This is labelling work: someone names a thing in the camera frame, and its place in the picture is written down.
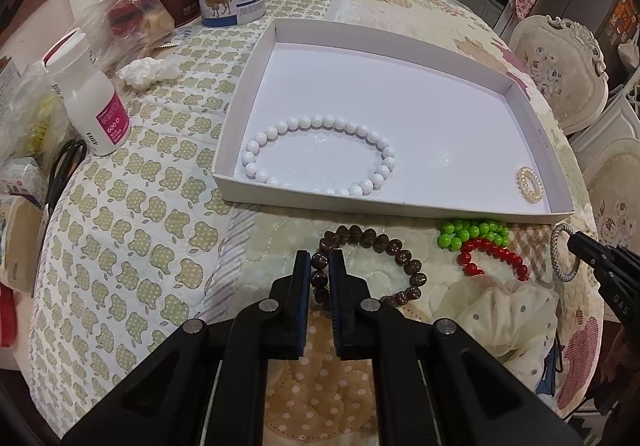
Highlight green bead bracelet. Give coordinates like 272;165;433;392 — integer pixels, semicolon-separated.
437;219;512;253

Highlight red bead bracelet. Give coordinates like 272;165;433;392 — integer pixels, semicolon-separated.
458;239;531;283

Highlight quilted patterned tablecloth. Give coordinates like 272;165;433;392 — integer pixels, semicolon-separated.
27;0;608;446

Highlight small white medicine box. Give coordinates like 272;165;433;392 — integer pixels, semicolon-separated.
0;157;47;207

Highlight silver grey hair tie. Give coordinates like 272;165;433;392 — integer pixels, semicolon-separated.
550;223;582;283

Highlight black scissors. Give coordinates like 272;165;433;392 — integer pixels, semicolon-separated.
44;139;89;217

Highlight cream floral dining chair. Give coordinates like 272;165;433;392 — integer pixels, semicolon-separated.
506;14;609;137
569;88;640;291

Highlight white bottle pink label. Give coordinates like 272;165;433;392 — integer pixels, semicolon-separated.
42;28;132;157

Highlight white bead bracelet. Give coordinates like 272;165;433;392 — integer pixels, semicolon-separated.
241;114;397;197

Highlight grey refrigerator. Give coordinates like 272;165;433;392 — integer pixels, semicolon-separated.
547;0;640;76

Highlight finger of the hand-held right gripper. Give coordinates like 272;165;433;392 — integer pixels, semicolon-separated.
566;231;640;279

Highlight crumpled white tissue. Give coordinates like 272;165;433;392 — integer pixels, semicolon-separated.
116;57;174;89

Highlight brown bead bracelet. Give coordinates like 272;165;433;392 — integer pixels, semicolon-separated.
310;225;427;313

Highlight clear spiral hair tie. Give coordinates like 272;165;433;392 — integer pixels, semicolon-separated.
514;166;546;201

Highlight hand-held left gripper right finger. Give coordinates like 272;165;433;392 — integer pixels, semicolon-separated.
327;250;586;446

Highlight cream dotted scrunchie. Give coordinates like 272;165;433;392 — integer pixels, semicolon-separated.
430;278;561;394

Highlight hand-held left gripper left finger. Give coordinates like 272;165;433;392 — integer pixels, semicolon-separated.
65;250;311;446

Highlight clear plastic bag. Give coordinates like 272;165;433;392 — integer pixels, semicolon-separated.
0;58;68;161

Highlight clear bag of snacks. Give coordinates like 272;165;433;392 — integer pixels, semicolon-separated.
82;0;177;64

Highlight white shallow cardboard box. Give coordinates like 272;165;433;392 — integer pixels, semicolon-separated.
211;16;575;225

